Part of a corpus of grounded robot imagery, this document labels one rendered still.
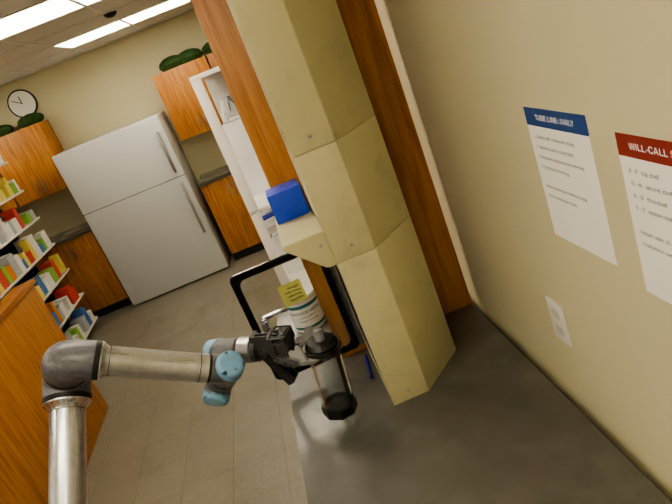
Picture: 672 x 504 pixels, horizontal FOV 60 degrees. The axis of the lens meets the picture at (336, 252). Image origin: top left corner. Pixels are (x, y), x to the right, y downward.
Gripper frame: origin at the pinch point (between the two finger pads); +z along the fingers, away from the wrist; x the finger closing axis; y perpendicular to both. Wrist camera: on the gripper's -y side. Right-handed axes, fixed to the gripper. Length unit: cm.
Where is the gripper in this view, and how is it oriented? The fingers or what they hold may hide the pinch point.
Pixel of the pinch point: (322, 351)
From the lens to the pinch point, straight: 163.8
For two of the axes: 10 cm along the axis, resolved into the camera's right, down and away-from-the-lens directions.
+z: 9.4, -1.1, -3.3
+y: -2.4, -8.9, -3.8
